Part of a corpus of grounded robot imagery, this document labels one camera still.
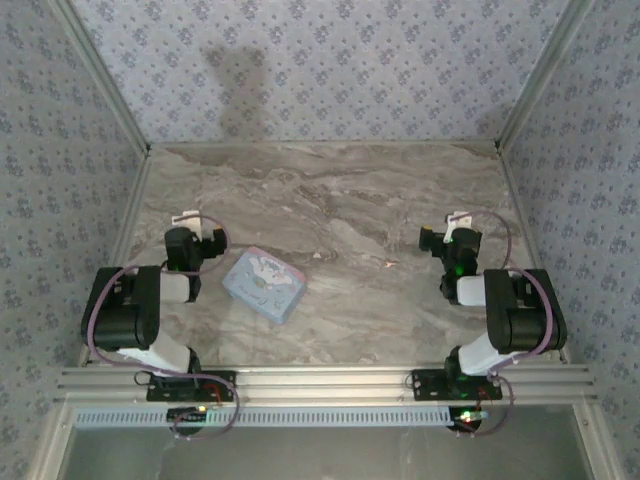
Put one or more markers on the pastel cartoon tin box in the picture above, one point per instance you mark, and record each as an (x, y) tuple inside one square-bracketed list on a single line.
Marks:
[(265, 285)]

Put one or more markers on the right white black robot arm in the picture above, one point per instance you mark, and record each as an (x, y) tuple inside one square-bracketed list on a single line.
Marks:
[(520, 320)]

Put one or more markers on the black controller board with LED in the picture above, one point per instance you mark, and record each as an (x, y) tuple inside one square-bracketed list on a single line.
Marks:
[(465, 421), (185, 416)]

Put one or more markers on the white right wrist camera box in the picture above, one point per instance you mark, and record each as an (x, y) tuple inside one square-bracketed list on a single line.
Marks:
[(453, 226)]

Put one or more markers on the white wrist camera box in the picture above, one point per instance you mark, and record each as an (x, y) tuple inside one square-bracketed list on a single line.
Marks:
[(453, 226), (189, 218)]

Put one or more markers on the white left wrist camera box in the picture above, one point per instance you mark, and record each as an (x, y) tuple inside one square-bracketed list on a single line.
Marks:
[(189, 218)]

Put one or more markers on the aluminium table side rail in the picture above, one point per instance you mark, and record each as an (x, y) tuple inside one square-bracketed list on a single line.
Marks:
[(527, 225), (120, 240)]

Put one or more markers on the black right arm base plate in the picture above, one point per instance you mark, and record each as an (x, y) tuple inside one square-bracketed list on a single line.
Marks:
[(430, 385)]

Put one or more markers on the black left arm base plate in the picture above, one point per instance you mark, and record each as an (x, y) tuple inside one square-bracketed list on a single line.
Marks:
[(165, 392)]

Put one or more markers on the long aluminium mounting rail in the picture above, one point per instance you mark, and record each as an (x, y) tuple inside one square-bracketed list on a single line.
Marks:
[(325, 382)]

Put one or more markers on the aluminium frame post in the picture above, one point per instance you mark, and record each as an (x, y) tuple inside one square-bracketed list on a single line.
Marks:
[(104, 75), (542, 75)]

